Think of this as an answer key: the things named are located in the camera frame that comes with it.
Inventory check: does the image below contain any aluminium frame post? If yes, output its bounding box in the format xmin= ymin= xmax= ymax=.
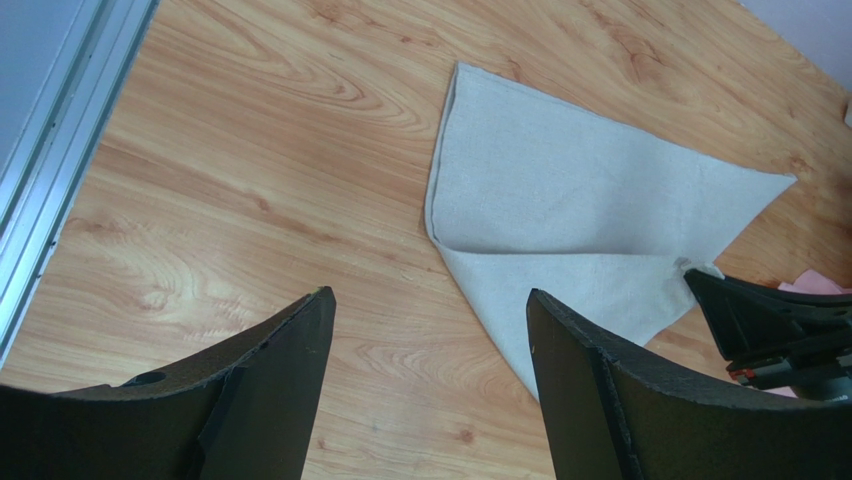
xmin=1 ymin=1 xmax=159 ymax=358

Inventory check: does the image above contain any beige cloth napkin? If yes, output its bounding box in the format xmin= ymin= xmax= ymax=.
xmin=424 ymin=63 xmax=795 ymax=391

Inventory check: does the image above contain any pink pleated garment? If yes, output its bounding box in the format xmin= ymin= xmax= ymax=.
xmin=768 ymin=270 xmax=851 ymax=402

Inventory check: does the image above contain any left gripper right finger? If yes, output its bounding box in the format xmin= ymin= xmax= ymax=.
xmin=527 ymin=289 xmax=851 ymax=479

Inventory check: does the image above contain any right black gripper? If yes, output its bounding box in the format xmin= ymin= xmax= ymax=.
xmin=684 ymin=269 xmax=851 ymax=400

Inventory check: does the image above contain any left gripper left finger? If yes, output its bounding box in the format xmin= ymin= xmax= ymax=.
xmin=1 ymin=287 xmax=336 ymax=479

